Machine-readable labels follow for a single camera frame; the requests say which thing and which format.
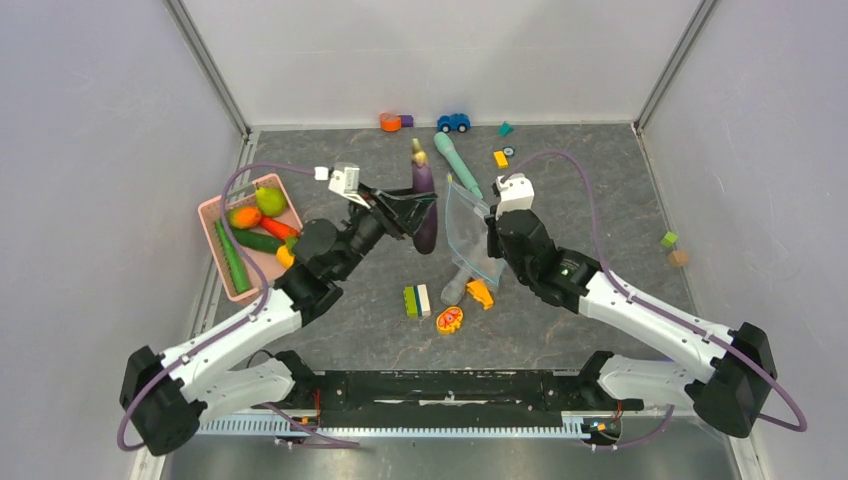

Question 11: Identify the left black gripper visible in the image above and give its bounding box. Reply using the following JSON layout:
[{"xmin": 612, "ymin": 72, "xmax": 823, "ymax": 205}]
[{"xmin": 333, "ymin": 181, "xmax": 437, "ymax": 280}]

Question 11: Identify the light green toy bean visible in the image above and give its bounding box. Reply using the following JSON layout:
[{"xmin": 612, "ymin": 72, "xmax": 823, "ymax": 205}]
[{"xmin": 214, "ymin": 219, "xmax": 252, "ymax": 295}]

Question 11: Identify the mint green toy microphone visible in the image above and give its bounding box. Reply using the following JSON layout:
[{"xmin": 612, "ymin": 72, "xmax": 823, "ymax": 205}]
[{"xmin": 433, "ymin": 132, "xmax": 483, "ymax": 199}]

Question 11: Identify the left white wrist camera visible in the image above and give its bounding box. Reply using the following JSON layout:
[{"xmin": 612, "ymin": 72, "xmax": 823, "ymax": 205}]
[{"xmin": 314, "ymin": 162, "xmax": 369, "ymax": 208}]

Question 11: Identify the dark green toy cucumber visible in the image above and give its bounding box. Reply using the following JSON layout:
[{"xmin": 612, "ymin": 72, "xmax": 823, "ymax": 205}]
[{"xmin": 232, "ymin": 229, "xmax": 284, "ymax": 254}]

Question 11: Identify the green toy pear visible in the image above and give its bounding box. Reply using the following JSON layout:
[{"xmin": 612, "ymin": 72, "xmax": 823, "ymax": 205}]
[{"xmin": 255, "ymin": 187, "xmax": 289, "ymax": 217}]

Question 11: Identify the yellow toy corn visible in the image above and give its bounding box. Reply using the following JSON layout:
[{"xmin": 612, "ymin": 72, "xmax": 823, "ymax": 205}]
[{"xmin": 275, "ymin": 237, "xmax": 297, "ymax": 269}]

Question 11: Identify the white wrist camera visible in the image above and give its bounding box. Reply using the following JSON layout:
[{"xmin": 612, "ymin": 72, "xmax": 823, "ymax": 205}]
[
  {"xmin": 314, "ymin": 162, "xmax": 369, "ymax": 208},
  {"xmin": 494, "ymin": 173, "xmax": 535, "ymax": 219}
]

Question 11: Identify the yellow small brick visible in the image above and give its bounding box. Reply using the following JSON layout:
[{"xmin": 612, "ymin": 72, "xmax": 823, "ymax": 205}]
[{"xmin": 493, "ymin": 151, "xmax": 509, "ymax": 169}]

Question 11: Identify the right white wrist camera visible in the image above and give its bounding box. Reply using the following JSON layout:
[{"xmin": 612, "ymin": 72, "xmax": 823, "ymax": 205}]
[{"xmin": 494, "ymin": 173, "xmax": 535, "ymax": 219}]

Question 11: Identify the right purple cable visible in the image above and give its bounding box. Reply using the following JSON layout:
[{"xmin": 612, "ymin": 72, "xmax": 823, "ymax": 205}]
[{"xmin": 500, "ymin": 149, "xmax": 809, "ymax": 452}]

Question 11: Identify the clear zip top bag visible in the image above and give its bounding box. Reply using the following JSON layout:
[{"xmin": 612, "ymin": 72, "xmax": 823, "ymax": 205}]
[{"xmin": 444, "ymin": 175, "xmax": 506, "ymax": 290}]

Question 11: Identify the lime green cube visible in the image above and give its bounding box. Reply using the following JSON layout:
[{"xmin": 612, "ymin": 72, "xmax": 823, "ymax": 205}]
[{"xmin": 660, "ymin": 231, "xmax": 678, "ymax": 249}]

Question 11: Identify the teal triangle block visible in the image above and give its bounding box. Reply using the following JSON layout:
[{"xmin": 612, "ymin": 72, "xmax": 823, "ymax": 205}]
[{"xmin": 498, "ymin": 122, "xmax": 514, "ymax": 137}]

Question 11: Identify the orange toy wedge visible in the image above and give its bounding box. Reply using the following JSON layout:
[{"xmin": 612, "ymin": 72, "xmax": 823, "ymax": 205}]
[{"xmin": 466, "ymin": 279, "xmax": 494, "ymax": 310}]

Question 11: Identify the green white brick stack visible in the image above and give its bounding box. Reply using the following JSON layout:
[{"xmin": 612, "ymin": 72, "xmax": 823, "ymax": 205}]
[{"xmin": 403, "ymin": 284, "xmax": 431, "ymax": 318}]

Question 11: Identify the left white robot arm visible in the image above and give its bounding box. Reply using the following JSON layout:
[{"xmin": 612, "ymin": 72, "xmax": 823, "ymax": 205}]
[{"xmin": 117, "ymin": 184, "xmax": 437, "ymax": 456}]

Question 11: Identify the grey toy microphone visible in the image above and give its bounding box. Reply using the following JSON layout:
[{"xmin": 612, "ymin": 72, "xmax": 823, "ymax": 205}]
[{"xmin": 440, "ymin": 265, "xmax": 473, "ymax": 306}]

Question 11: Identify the purple cable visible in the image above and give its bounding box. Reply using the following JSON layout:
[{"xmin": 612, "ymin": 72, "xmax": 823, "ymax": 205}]
[
  {"xmin": 500, "ymin": 149, "xmax": 809, "ymax": 452},
  {"xmin": 116, "ymin": 161, "xmax": 362, "ymax": 453}
]

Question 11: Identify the orange green toy mango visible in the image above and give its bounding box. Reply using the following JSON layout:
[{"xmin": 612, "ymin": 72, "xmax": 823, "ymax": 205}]
[{"xmin": 226, "ymin": 205, "xmax": 263, "ymax": 230}]

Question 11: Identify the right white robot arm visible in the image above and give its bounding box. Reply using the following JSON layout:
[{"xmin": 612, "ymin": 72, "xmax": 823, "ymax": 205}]
[{"xmin": 484, "ymin": 210, "xmax": 777, "ymax": 438}]

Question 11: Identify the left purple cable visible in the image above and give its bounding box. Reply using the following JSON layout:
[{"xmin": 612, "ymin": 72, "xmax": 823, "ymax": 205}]
[{"xmin": 116, "ymin": 161, "xmax": 362, "ymax": 453}]

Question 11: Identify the purple toy eggplant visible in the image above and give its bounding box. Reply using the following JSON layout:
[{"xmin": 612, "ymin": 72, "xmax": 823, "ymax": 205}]
[{"xmin": 409, "ymin": 137, "xmax": 440, "ymax": 256}]

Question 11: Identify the yellow red round toy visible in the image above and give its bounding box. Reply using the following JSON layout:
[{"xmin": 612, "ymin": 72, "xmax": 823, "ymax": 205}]
[{"xmin": 436, "ymin": 306, "xmax": 464, "ymax": 334}]

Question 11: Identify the orange half-round block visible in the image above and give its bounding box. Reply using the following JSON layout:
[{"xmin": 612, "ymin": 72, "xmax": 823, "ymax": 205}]
[{"xmin": 378, "ymin": 112, "xmax": 403, "ymax": 133}]

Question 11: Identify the tan wooden cube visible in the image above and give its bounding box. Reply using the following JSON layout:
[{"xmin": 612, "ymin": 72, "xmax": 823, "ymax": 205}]
[{"xmin": 667, "ymin": 249, "xmax": 690, "ymax": 268}]

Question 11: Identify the blue toy car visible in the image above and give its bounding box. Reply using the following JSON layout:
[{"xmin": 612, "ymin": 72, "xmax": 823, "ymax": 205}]
[{"xmin": 437, "ymin": 113, "xmax": 472, "ymax": 133}]

